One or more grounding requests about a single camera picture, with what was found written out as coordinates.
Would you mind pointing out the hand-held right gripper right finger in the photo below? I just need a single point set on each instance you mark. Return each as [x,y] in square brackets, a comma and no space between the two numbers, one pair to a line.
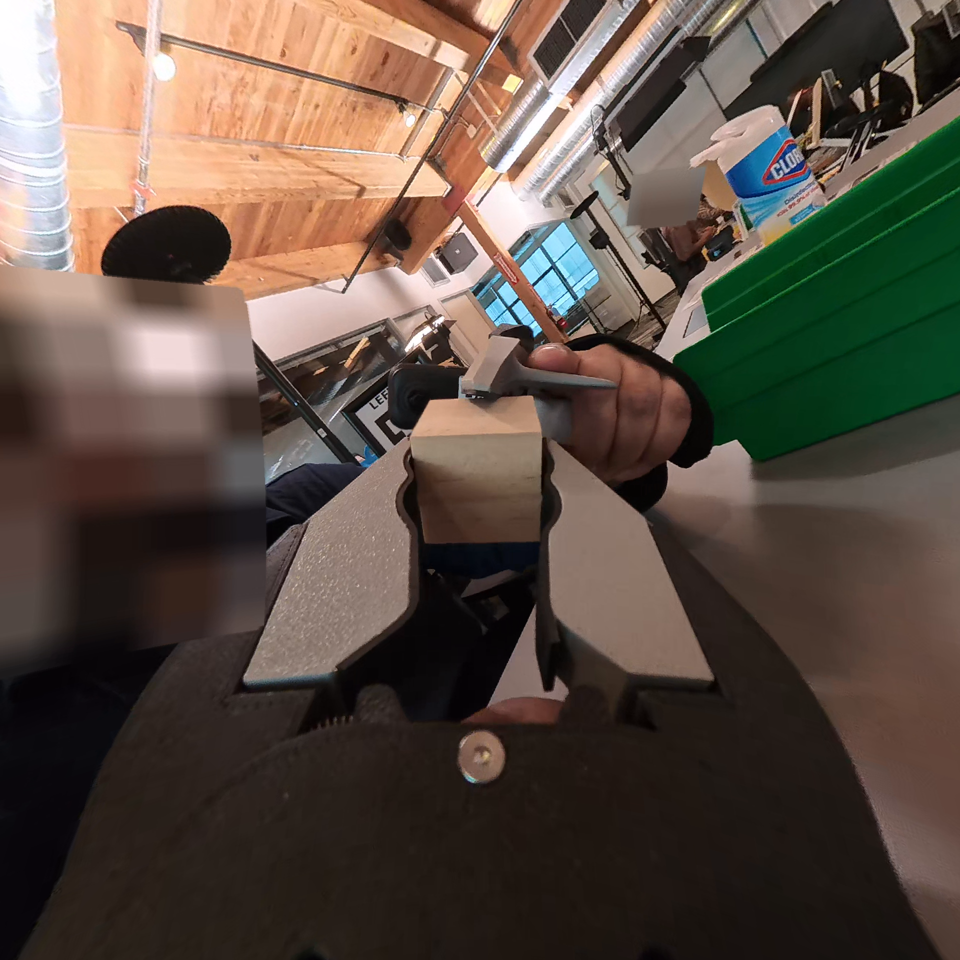
[622,592]

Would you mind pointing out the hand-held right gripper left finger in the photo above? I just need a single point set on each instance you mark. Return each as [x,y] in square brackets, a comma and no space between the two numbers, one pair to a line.
[337,592]

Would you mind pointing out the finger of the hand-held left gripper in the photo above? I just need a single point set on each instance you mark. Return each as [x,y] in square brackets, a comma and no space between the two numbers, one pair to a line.
[491,367]

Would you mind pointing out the blue-striped wooden cube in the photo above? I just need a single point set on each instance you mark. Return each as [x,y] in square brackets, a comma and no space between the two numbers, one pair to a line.
[476,480]

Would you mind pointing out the green plastic bin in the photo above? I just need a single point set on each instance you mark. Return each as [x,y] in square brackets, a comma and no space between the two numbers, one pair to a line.
[825,337]

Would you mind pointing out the person's left forearm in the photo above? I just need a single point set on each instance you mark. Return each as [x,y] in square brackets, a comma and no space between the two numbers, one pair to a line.
[643,487]

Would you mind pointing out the person's left hand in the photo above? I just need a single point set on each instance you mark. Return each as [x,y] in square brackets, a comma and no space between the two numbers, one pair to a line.
[637,420]

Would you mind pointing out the cardboard box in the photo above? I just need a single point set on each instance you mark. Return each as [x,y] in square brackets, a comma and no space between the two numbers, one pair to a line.
[718,187]

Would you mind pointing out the black hanging screen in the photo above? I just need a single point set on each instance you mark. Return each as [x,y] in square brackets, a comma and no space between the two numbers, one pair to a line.
[660,90]

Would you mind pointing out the ceiling air vent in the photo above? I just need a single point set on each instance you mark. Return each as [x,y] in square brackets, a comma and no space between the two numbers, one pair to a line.
[570,37]

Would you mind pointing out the disinfecting wipes canister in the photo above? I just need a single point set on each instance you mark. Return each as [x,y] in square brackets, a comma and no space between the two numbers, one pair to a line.
[772,172]

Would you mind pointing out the ceiling spot lamp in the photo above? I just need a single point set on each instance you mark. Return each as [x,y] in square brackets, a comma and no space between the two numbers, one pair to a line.
[163,67]

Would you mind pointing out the black computer monitor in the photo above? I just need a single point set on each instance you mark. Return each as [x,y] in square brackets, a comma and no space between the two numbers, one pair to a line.
[825,37]

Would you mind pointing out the black wall speaker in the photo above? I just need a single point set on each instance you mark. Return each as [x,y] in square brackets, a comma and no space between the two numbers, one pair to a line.
[457,251]

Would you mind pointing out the silver air duct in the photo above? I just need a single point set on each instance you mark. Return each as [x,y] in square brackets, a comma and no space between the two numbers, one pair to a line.
[30,135]
[517,131]
[570,157]

